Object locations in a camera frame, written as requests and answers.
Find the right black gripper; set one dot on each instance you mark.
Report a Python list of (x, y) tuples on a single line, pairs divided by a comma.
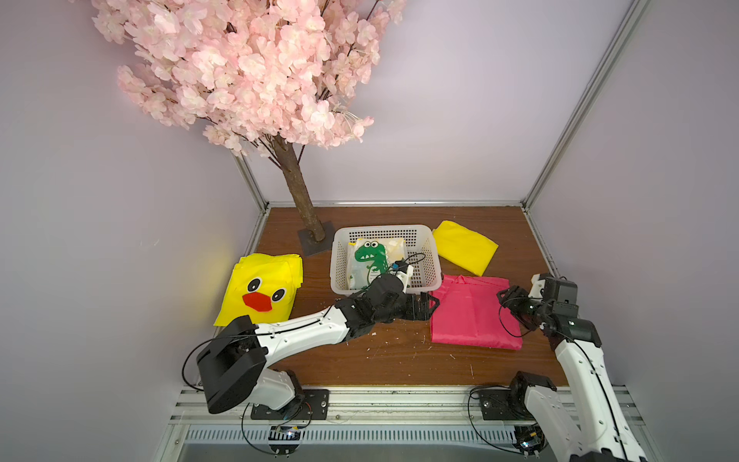
[(518, 303)]

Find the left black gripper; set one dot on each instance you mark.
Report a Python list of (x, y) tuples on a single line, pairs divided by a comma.
[(420, 303)]

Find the pink raincoat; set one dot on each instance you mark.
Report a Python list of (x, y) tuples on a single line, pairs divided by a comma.
[(469, 314)]

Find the plain yellow raincoat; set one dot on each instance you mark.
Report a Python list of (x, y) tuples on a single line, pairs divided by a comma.
[(464, 248)]

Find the dinosaur print raincoat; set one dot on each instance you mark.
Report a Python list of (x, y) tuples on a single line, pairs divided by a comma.
[(369, 258)]

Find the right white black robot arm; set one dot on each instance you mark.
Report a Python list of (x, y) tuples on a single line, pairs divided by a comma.
[(601, 431)]

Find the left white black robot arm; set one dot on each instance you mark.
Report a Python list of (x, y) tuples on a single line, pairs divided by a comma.
[(235, 366)]

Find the white plastic perforated basket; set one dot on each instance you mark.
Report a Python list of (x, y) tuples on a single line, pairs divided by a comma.
[(420, 253)]

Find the yellow duck face raincoat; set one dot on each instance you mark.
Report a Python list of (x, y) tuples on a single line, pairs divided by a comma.
[(262, 287)]

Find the dark square tree base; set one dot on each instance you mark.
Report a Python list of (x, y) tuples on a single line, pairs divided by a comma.
[(310, 246)]

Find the right small circuit board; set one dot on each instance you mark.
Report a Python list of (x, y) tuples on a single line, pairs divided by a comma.
[(530, 440)]

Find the small circuit board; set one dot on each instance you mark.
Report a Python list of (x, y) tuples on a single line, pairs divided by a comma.
[(284, 440), (530, 440)]

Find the left small circuit board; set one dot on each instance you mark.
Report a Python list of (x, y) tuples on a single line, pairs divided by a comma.
[(284, 440)]

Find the pink cherry blossom tree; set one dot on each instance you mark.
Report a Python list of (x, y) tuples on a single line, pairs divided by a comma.
[(266, 76)]

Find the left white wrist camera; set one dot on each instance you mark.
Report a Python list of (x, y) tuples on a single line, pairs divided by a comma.
[(403, 271)]

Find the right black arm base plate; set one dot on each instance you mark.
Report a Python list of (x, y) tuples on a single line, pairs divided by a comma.
[(496, 405)]

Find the aluminium front rail frame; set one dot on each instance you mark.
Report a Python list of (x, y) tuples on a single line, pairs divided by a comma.
[(402, 415)]

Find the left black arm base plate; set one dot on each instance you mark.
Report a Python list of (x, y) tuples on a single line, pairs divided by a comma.
[(311, 404)]

